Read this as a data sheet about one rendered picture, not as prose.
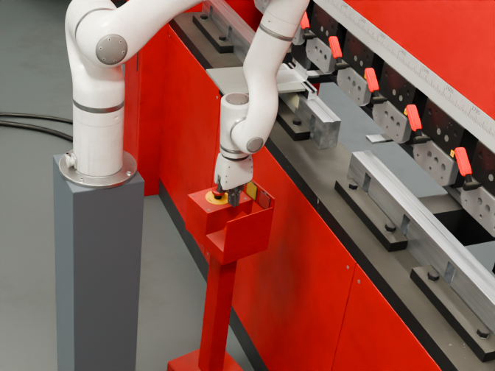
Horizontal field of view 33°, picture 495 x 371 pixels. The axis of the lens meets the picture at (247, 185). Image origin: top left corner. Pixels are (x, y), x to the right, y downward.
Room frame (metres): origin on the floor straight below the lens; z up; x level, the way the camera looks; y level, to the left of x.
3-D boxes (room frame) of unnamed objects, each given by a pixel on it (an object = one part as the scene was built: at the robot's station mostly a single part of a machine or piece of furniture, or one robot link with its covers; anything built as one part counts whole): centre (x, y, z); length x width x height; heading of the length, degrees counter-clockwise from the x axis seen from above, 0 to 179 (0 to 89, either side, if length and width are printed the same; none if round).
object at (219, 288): (1.94, 0.04, 0.39); 0.06 x 0.06 x 0.54; 40
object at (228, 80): (2.33, 0.02, 1.00); 0.26 x 0.18 x 0.01; 117
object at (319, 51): (2.24, -0.19, 1.20); 0.15 x 0.09 x 0.17; 27
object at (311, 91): (2.39, -0.12, 0.99); 0.20 x 0.03 x 0.03; 27
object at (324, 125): (2.35, -0.14, 0.92); 0.39 x 0.06 x 0.10; 27
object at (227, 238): (1.94, 0.04, 0.75); 0.20 x 0.16 x 0.18; 40
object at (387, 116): (1.88, -0.37, 1.20); 0.15 x 0.09 x 0.17; 27
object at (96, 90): (1.74, 0.39, 1.30); 0.19 x 0.12 x 0.24; 27
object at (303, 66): (2.40, -0.11, 1.07); 0.10 x 0.02 x 0.10; 27
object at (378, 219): (1.83, -0.33, 0.89); 0.30 x 0.05 x 0.03; 27
